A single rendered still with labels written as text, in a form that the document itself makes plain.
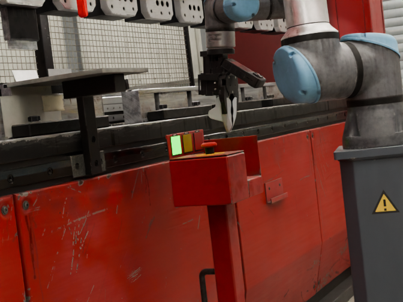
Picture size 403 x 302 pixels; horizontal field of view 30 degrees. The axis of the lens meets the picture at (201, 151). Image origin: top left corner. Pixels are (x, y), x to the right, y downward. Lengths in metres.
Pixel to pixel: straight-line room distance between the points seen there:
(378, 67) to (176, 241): 0.78
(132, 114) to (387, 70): 0.86
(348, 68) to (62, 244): 0.70
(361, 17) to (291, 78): 2.21
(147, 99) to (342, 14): 1.72
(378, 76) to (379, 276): 0.40
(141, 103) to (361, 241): 0.86
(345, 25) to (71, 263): 2.34
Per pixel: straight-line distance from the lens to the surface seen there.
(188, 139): 1.93
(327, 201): 3.15
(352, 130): 1.58
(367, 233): 1.56
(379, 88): 1.56
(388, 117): 1.55
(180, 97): 2.35
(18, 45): 1.82
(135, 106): 2.15
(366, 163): 1.54
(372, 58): 1.55
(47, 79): 1.67
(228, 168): 1.78
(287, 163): 2.77
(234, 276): 1.91
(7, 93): 1.76
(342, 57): 1.51
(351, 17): 3.69
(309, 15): 1.51
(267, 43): 3.83
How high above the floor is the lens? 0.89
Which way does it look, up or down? 3 degrees down
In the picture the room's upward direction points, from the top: 7 degrees counter-clockwise
